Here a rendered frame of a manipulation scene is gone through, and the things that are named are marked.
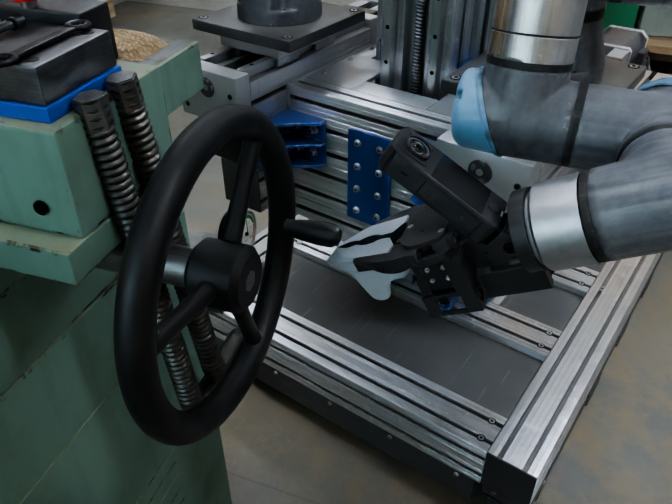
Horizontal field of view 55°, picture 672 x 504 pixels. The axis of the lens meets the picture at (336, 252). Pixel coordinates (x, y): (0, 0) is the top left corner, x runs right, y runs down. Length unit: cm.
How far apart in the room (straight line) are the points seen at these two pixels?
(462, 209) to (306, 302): 95
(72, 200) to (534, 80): 38
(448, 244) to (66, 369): 40
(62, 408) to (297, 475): 76
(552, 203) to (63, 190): 37
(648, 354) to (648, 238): 130
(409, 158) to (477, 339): 90
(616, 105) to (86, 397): 60
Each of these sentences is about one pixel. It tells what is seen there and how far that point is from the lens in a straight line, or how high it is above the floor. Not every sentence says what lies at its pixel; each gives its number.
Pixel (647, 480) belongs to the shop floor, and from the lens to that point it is 154.
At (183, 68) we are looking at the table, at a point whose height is 88.
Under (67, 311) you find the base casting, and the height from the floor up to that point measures 73.
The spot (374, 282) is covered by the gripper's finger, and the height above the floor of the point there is 76.
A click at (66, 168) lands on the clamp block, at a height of 93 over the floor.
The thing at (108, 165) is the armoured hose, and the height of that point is 92.
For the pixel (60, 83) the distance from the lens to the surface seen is 51.
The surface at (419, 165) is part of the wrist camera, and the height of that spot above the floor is 90.
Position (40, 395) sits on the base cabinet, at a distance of 70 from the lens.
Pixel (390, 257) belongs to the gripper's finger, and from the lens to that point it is 57.
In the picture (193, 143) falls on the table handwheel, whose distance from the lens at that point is 46.
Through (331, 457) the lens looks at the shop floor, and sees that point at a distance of 143.
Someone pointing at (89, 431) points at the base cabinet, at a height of 58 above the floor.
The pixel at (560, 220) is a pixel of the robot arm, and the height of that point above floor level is 88.
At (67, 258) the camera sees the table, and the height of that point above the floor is 87.
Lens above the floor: 115
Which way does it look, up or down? 36 degrees down
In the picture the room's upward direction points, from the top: straight up
